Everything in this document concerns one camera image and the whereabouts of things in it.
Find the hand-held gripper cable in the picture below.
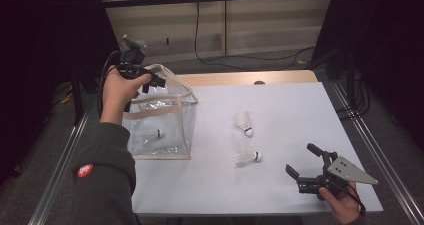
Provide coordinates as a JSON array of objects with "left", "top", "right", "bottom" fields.
[
  {"left": 96, "top": 49, "right": 126, "bottom": 118},
  {"left": 328, "top": 179, "right": 367, "bottom": 218}
]

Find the right hand-held gripper cable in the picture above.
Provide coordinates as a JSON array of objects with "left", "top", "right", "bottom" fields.
[{"left": 328, "top": 179, "right": 367, "bottom": 218}]

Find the black curtain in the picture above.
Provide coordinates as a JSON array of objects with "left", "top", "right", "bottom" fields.
[
  {"left": 311, "top": 0, "right": 424, "bottom": 149},
  {"left": 0, "top": 0, "right": 129, "bottom": 186}
]

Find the white table mat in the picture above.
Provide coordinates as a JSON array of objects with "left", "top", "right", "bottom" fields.
[{"left": 126, "top": 82, "right": 384, "bottom": 217}]

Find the white shuttlecock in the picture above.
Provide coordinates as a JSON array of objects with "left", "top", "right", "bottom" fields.
[
  {"left": 234, "top": 145, "right": 263, "bottom": 168},
  {"left": 233, "top": 111, "right": 254, "bottom": 138},
  {"left": 141, "top": 127, "right": 165, "bottom": 146}
]

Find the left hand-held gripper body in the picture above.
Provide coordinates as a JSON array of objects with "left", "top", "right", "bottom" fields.
[{"left": 116, "top": 34, "right": 158, "bottom": 86}]

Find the left hand-held gripper cable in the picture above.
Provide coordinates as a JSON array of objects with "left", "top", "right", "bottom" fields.
[{"left": 96, "top": 49, "right": 126, "bottom": 118}]

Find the bundle of black floor cables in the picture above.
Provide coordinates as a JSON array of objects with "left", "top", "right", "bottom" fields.
[{"left": 334, "top": 69, "right": 371, "bottom": 121}]

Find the person's left hand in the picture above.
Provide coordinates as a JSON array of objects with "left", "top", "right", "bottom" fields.
[{"left": 99, "top": 66, "right": 153, "bottom": 126}]

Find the person's right hand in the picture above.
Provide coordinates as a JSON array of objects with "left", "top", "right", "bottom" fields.
[{"left": 318, "top": 181, "right": 363, "bottom": 225}]

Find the metal floor rail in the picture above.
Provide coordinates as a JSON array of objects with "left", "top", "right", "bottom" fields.
[
  {"left": 331, "top": 81, "right": 424, "bottom": 225},
  {"left": 28, "top": 108, "right": 91, "bottom": 225}
]

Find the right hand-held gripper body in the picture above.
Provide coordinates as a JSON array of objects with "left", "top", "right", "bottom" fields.
[{"left": 295, "top": 150, "right": 380, "bottom": 202}]

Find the black metal stand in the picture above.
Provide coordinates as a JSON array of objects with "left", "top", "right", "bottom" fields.
[
  {"left": 328, "top": 48, "right": 358, "bottom": 114},
  {"left": 70, "top": 61, "right": 101, "bottom": 126}
]

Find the beige cabinet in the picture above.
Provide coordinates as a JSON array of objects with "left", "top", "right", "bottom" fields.
[{"left": 97, "top": 0, "right": 334, "bottom": 68}]

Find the clear bag with beige trim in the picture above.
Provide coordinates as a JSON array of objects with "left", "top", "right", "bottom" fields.
[{"left": 121, "top": 63, "right": 199, "bottom": 161}]

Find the black power cable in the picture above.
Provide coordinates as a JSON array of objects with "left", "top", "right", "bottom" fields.
[{"left": 194, "top": 0, "right": 316, "bottom": 72}]

